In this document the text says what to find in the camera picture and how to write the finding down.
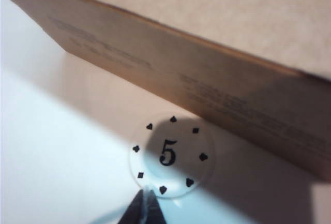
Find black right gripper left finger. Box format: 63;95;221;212
121;189;147;224

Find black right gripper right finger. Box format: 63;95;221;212
146;191;168;224

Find white poker chip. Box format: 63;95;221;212
128;112;216;199

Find brown cardboard box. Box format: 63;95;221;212
0;0;331;183

